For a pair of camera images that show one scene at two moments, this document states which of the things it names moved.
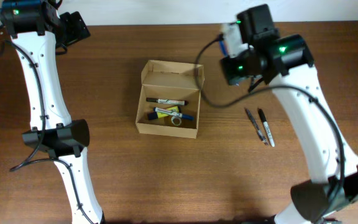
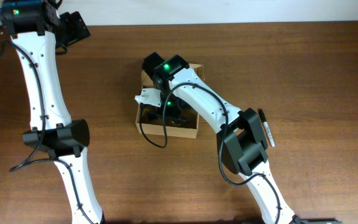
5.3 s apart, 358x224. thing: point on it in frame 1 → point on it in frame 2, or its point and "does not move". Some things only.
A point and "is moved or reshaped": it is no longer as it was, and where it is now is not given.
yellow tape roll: [176, 117] does not move
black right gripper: [232, 70] → [173, 115]
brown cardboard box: [169, 99] does not move
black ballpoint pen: [263, 139] is moved or reshaped
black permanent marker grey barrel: [266, 127] does not move
